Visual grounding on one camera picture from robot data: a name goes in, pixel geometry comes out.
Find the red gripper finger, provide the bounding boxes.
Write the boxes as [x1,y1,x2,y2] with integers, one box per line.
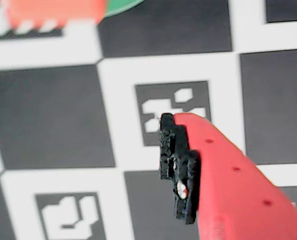
[159,112,297,240]

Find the orange cube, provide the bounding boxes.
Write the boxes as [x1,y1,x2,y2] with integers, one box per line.
[6,0,107,30]

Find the black white marker checkerboard mat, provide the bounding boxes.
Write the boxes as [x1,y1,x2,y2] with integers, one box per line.
[0,0,297,240]

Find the green ring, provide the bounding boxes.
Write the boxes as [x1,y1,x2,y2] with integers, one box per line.
[103,0,146,19]

